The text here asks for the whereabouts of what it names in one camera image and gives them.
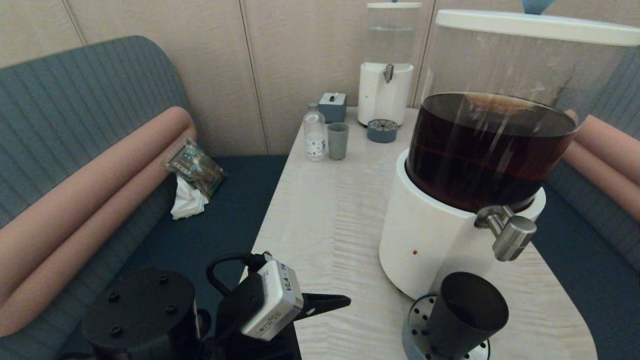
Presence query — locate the crumpled white tissue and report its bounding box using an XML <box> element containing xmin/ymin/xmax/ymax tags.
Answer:
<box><xmin>170</xmin><ymin>175</ymin><xmax>210</xmax><ymax>221</ymax></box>

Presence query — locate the grey plastic cup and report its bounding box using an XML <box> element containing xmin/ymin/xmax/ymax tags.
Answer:
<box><xmin>327</xmin><ymin>122</ymin><xmax>350</xmax><ymax>161</ymax></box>

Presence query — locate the pink sofa bolster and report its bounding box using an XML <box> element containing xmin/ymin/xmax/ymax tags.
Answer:
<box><xmin>0</xmin><ymin>106</ymin><xmax>198</xmax><ymax>337</ymax></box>
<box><xmin>562</xmin><ymin>110</ymin><xmax>640</xmax><ymax>223</ymax></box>

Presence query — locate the small round grey drip tray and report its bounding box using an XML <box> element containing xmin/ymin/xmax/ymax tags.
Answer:
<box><xmin>367</xmin><ymin>119</ymin><xmax>400</xmax><ymax>144</ymax></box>

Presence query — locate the clear plastic bottle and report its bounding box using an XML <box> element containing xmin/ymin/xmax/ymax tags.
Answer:
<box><xmin>303</xmin><ymin>103</ymin><xmax>327</xmax><ymax>161</ymax></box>

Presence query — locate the large silver dispenser tap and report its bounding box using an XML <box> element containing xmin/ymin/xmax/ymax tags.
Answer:
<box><xmin>474</xmin><ymin>205</ymin><xmax>538</xmax><ymax>263</ymax></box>

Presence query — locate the black left camera cable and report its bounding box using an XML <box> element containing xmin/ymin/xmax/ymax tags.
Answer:
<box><xmin>206</xmin><ymin>252</ymin><xmax>273</xmax><ymax>297</ymax></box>

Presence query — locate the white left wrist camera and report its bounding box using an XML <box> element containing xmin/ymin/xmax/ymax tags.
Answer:
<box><xmin>240</xmin><ymin>259</ymin><xmax>305</xmax><ymax>342</ymax></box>

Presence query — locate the grey square tissue box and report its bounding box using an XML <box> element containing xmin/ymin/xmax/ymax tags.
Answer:
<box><xmin>318</xmin><ymin>92</ymin><xmax>348</xmax><ymax>124</ymax></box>

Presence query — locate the large white dispenser lid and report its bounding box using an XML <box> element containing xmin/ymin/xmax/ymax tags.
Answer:
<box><xmin>435</xmin><ymin>0</ymin><xmax>640</xmax><ymax>47</ymax></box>

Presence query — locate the large round perforated drip tray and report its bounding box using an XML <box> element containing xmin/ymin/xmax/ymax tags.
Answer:
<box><xmin>402</xmin><ymin>294</ymin><xmax>491</xmax><ymax>360</ymax></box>

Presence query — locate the black plastic cup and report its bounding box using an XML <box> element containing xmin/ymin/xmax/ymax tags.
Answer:
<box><xmin>425</xmin><ymin>271</ymin><xmax>510</xmax><ymax>360</ymax></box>

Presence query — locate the small water beverage dispenser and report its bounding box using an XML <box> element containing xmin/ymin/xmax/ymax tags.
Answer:
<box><xmin>357</xmin><ymin>7</ymin><xmax>421</xmax><ymax>127</ymax></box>

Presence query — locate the large tea beverage dispenser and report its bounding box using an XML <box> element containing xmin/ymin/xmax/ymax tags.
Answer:
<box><xmin>378</xmin><ymin>30</ymin><xmax>632</xmax><ymax>305</ymax></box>

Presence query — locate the small white dispenser lid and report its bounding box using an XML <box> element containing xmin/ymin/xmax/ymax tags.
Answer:
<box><xmin>366</xmin><ymin>0</ymin><xmax>423</xmax><ymax>10</ymax></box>

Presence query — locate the green snack packet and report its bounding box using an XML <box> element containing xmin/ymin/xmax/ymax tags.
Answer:
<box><xmin>162</xmin><ymin>138</ymin><xmax>228</xmax><ymax>199</ymax></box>

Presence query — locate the dark blue sofa seat cushion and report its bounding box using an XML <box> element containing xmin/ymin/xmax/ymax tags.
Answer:
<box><xmin>60</xmin><ymin>156</ymin><xmax>290</xmax><ymax>360</ymax></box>
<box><xmin>530</xmin><ymin>185</ymin><xmax>640</xmax><ymax>360</ymax></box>

